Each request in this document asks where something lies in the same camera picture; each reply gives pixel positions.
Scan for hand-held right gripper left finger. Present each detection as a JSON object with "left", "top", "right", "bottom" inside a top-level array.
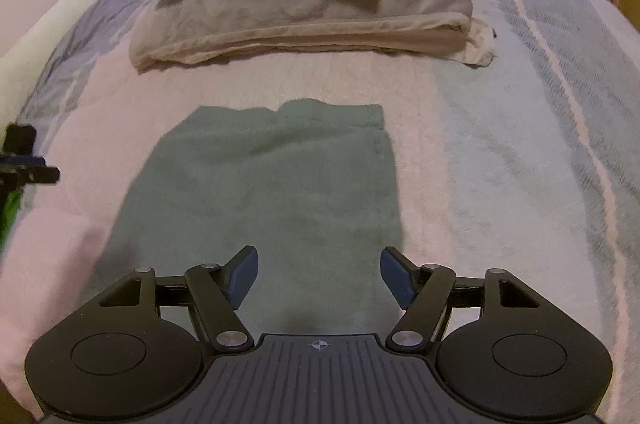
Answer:
[{"left": 98, "top": 245, "right": 261, "bottom": 350}]

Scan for striped pink grey bed blanket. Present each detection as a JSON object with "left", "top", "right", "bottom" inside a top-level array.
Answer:
[{"left": 0, "top": 0, "right": 640, "bottom": 410}]

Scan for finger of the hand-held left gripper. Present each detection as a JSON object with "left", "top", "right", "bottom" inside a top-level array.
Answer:
[{"left": 20, "top": 155, "right": 61, "bottom": 185}]

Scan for green towel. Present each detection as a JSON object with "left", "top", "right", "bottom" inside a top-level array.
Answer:
[{"left": 80, "top": 101, "right": 408, "bottom": 335}]

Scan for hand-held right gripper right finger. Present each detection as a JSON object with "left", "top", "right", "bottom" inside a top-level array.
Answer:
[{"left": 380, "top": 247, "right": 544, "bottom": 350}]

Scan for white pillow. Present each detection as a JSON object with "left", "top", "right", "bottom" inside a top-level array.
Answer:
[{"left": 0, "top": 0, "right": 119, "bottom": 127}]

